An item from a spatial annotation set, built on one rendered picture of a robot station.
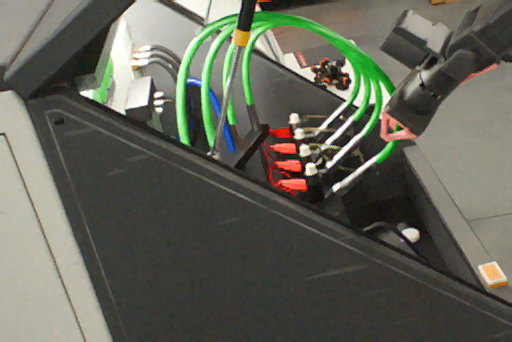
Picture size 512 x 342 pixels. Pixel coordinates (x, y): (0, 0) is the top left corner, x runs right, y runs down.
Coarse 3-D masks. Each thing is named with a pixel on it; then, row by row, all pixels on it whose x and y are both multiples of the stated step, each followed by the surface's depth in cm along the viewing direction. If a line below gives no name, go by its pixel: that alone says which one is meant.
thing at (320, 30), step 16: (256, 16) 118; (272, 16) 117; (288, 16) 117; (208, 32) 121; (320, 32) 117; (192, 48) 123; (352, 48) 117; (368, 64) 117; (384, 80) 118; (176, 96) 128; (176, 112) 129; (400, 128) 121; (384, 160) 124
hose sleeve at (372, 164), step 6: (366, 162) 126; (372, 162) 125; (360, 168) 126; (366, 168) 125; (372, 168) 125; (354, 174) 127; (360, 174) 126; (366, 174) 126; (348, 180) 127; (354, 180) 127; (360, 180) 127; (342, 186) 128; (348, 186) 128
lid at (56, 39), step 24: (72, 0) 95; (96, 0) 85; (120, 0) 85; (48, 24) 94; (72, 24) 85; (96, 24) 86; (24, 48) 93; (48, 48) 86; (72, 48) 86; (24, 72) 86; (48, 72) 87; (24, 96) 87
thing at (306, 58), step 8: (312, 48) 238; (320, 48) 236; (328, 48) 235; (336, 48) 234; (296, 56) 234; (304, 56) 232; (312, 56) 231; (320, 56) 230; (328, 56) 229; (336, 56) 227; (344, 56) 226; (304, 64) 226; (312, 64) 225
